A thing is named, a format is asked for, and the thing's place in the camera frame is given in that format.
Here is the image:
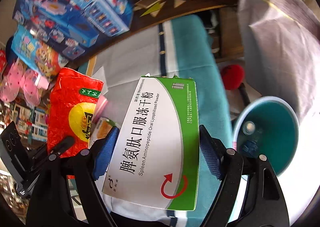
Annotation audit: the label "red-headed toy microphone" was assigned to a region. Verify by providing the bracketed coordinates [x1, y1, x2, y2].
[220, 64, 252, 107]

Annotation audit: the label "red snack bag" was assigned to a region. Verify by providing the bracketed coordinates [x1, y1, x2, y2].
[47, 67, 105, 159]

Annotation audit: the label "grey plastic bag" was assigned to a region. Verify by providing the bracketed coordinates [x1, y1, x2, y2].
[237, 0, 320, 117]

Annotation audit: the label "cartoon puppy toy box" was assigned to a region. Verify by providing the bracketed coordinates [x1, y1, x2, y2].
[11, 25, 69, 80]

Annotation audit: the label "red toy box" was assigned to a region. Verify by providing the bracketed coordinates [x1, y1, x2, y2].
[0, 49, 8, 72]

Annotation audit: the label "green triangle tile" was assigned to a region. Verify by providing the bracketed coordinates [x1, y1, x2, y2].
[140, 2, 167, 17]

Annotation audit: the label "pink packet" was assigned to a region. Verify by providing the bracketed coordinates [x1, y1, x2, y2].
[96, 95, 109, 115]

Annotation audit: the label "small orange and white box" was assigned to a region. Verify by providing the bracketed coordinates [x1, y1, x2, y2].
[89, 117, 120, 150]

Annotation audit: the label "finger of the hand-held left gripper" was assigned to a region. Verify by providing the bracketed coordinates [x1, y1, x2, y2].
[47, 137, 75, 160]

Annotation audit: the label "beige notebook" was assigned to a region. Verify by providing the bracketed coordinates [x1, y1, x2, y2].
[135, 0, 172, 8]

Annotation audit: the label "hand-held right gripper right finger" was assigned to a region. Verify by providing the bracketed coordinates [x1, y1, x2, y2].
[197, 124, 290, 227]

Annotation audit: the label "striped teal tablecloth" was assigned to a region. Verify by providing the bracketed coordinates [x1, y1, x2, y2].
[77, 14, 235, 227]

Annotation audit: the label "pink butterfly wings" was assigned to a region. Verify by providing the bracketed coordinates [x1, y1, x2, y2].
[0, 60, 43, 107]

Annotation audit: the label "large blue toy box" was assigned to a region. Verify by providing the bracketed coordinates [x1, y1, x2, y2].
[12, 0, 133, 61]

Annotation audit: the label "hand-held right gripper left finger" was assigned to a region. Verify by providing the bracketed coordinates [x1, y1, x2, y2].
[26, 126, 121, 227]

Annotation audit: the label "cluttered toy shelf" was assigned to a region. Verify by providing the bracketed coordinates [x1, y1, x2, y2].
[0, 102, 49, 144]

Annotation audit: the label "green and white medicine box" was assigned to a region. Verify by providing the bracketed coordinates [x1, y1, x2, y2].
[101, 73, 200, 211]

